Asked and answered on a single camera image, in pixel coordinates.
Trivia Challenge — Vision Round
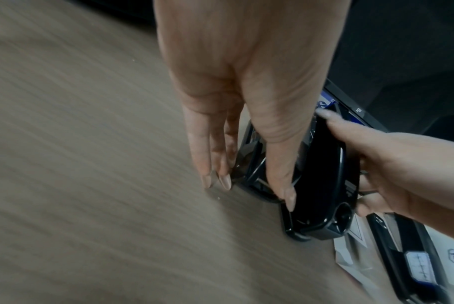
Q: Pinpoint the person's left hand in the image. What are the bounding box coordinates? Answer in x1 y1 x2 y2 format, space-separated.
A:
153 0 353 213

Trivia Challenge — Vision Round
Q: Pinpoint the small black stapler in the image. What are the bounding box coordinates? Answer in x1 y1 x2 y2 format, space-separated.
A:
279 114 363 242

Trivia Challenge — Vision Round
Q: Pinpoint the person's right hand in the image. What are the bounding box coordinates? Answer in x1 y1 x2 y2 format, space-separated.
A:
314 108 454 226

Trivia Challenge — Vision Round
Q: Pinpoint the black handbag gold logo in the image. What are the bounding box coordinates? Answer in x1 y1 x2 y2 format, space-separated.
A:
72 0 156 22

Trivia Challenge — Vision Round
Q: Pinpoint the slim black stapler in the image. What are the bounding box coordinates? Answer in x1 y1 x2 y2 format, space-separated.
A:
365 212 454 304

